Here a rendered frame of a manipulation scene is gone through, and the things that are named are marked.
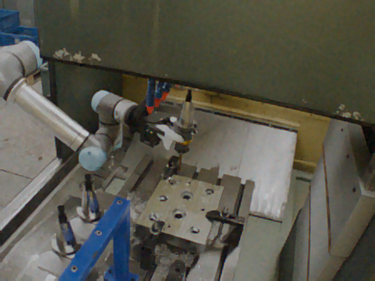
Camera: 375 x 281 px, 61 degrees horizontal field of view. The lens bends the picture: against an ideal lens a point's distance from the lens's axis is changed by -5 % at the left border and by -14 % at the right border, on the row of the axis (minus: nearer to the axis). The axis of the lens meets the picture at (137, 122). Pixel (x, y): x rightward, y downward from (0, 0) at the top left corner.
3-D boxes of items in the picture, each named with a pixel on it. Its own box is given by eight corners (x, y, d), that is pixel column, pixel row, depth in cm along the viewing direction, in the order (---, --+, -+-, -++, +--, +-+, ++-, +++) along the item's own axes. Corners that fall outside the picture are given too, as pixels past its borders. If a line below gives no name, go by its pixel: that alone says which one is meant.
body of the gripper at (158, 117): (170, 139, 105) (140, 125, 112) (172, 114, 101) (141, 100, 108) (154, 149, 100) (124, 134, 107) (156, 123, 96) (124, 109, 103)
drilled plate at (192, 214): (135, 232, 110) (135, 222, 108) (164, 181, 134) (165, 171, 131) (202, 254, 103) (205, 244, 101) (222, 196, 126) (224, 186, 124)
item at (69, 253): (70, 263, 69) (69, 257, 68) (48, 252, 71) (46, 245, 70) (86, 244, 74) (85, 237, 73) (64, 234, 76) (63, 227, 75)
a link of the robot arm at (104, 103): (107, 108, 121) (106, 85, 116) (130, 119, 114) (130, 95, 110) (89, 116, 115) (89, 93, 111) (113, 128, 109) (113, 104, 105)
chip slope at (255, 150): (100, 196, 171) (98, 155, 158) (148, 132, 224) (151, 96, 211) (279, 248, 143) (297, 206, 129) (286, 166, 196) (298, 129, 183)
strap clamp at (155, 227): (140, 268, 103) (141, 237, 95) (154, 239, 113) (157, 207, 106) (149, 271, 102) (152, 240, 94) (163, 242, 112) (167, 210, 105)
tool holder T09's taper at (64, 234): (69, 252, 69) (65, 231, 65) (51, 244, 70) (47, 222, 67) (80, 238, 72) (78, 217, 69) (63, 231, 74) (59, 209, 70)
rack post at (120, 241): (102, 279, 99) (98, 211, 84) (110, 266, 103) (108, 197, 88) (132, 290, 95) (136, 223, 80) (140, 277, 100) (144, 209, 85)
